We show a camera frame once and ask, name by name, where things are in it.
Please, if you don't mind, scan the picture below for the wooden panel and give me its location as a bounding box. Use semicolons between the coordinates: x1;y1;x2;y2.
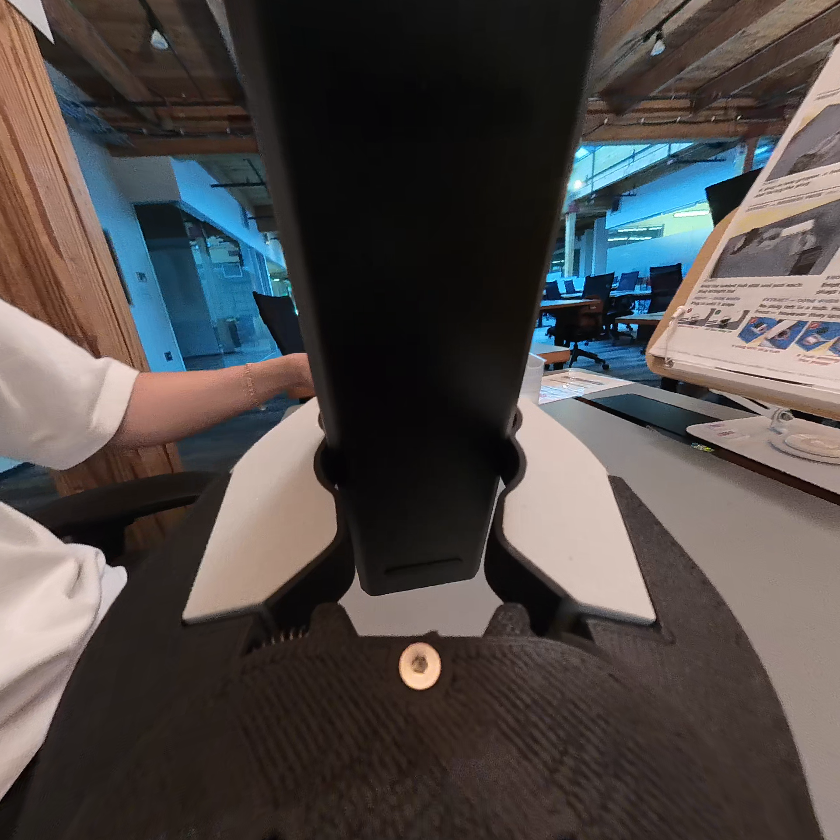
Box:
0;0;185;497

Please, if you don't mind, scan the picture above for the person's left forearm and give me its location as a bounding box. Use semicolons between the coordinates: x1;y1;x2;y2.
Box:
116;357;259;450

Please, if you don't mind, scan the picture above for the black mesh office chair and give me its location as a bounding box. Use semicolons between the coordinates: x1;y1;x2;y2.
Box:
637;263;683;316
549;273;615;371

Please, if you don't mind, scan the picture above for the person's left hand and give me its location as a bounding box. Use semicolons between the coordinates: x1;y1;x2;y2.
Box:
259;352;316;403

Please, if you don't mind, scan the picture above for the person in white shirt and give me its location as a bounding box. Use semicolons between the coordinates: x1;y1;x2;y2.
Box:
0;300;140;795

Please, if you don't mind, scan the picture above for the black usb hub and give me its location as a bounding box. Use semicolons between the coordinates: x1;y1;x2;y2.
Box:
226;0;602;597

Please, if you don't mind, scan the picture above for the black high-back chair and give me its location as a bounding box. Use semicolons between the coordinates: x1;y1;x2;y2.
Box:
252;292;305;358

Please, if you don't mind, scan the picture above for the illustrated instruction board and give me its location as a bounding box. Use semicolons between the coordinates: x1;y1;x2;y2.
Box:
647;46;840;421

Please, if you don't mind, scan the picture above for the white paper notice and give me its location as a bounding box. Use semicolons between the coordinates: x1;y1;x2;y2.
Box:
7;0;56;43

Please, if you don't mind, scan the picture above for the printed paper sheet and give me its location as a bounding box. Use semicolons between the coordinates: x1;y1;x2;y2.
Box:
539;368;634;405

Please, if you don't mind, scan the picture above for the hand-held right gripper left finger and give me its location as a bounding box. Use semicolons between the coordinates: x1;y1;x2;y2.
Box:
183;398;357;626

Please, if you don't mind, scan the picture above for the black monitor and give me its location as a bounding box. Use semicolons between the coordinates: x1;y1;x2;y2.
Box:
705;168;763;227

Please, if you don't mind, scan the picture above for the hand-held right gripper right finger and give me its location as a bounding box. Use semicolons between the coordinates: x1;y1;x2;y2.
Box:
485;398;658;640

